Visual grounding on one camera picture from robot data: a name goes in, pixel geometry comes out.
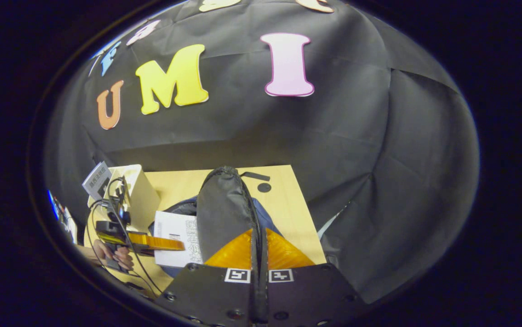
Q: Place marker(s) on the black round table grommet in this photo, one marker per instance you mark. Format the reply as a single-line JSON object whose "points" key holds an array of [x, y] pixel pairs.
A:
{"points": [[264, 187]]}

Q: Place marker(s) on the lit computer screen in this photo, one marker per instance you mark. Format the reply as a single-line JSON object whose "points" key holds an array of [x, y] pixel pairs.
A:
{"points": [[63, 213]]}

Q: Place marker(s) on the black backdrop cloth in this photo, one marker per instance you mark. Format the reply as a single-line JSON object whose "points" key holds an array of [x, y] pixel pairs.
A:
{"points": [[333, 145]]}

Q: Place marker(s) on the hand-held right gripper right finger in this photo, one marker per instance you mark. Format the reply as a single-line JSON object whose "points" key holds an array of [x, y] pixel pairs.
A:
{"points": [[306, 295]]}

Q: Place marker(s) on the white bookshelf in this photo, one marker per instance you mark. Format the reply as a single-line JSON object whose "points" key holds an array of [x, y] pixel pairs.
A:
{"points": [[145, 195]]}

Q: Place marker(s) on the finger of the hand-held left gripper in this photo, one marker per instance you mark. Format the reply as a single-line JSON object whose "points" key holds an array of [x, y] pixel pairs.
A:
{"points": [[156, 243]]}

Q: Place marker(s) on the blue schoolbag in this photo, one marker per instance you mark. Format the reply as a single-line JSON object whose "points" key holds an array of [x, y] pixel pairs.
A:
{"points": [[224, 204]]}

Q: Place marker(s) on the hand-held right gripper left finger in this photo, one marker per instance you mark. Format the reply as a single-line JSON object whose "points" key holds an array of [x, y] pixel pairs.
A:
{"points": [[211, 295]]}

